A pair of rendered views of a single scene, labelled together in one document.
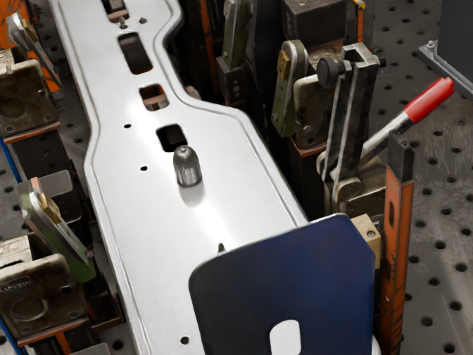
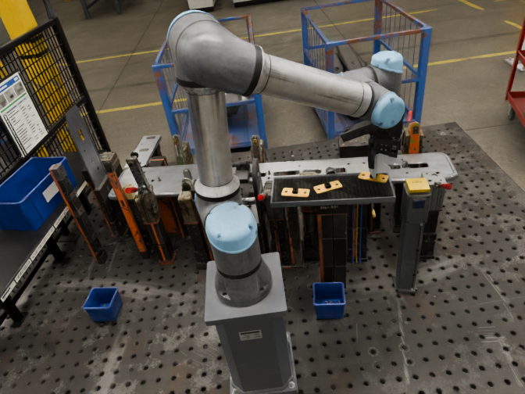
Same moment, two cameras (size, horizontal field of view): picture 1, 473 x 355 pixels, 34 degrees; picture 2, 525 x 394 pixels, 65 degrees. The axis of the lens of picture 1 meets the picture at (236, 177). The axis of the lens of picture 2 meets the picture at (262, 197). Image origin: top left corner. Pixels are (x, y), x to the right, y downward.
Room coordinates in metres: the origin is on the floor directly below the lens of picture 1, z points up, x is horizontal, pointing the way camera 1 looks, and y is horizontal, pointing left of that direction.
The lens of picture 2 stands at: (1.48, -1.16, 1.93)
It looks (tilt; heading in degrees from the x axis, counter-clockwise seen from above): 37 degrees down; 112
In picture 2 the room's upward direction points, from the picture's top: 9 degrees counter-clockwise
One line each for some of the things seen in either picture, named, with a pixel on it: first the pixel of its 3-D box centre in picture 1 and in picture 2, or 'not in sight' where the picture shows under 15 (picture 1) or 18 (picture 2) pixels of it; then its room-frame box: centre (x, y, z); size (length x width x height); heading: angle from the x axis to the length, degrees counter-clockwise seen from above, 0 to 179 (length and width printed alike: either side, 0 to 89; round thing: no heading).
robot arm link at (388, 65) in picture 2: not in sight; (385, 76); (1.43, -0.12, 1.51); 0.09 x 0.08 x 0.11; 36
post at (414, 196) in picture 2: not in sight; (410, 241); (1.54, -0.08, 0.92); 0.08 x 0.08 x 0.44; 13
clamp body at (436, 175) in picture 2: not in sight; (427, 216); (1.60, 0.10, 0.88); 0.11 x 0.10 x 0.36; 103
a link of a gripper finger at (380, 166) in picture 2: not in sight; (380, 168); (1.43, -0.14, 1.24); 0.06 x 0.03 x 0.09; 169
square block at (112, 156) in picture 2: not in sight; (118, 188); (0.24, 0.09, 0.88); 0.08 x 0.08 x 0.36; 13
